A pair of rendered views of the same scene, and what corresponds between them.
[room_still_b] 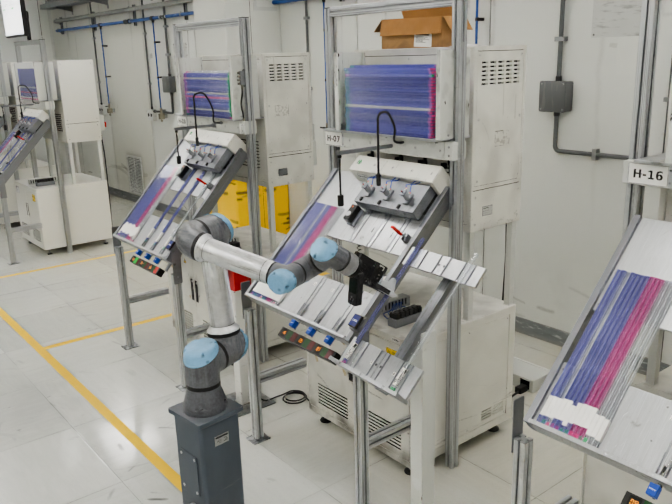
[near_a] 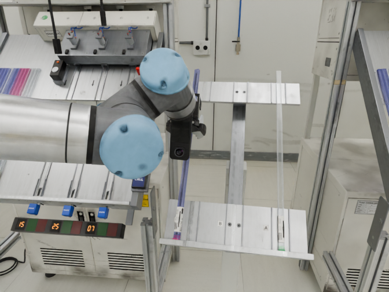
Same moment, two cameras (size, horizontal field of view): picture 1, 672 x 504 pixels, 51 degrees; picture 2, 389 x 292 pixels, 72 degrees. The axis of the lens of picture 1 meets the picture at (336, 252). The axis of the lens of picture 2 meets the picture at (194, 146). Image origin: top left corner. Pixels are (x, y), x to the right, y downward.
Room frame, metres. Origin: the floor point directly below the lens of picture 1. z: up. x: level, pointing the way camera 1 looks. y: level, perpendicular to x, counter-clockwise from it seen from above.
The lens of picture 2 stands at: (1.73, 0.34, 1.18)
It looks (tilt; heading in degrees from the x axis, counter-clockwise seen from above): 21 degrees down; 314
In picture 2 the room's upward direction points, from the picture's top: straight up
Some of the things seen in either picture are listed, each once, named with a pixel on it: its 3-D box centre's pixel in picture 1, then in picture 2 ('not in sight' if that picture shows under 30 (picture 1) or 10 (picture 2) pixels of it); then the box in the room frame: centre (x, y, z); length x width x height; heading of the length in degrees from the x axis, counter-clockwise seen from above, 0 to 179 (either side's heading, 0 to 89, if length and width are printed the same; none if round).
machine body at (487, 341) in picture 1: (407, 364); (114, 200); (3.00, -0.32, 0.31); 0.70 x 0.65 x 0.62; 39
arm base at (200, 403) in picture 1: (204, 393); not in sight; (2.19, 0.46, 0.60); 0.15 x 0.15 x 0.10
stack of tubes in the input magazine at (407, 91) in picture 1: (396, 99); not in sight; (2.88, -0.26, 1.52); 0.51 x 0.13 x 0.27; 39
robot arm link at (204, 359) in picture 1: (202, 361); not in sight; (2.20, 0.46, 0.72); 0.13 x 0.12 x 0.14; 152
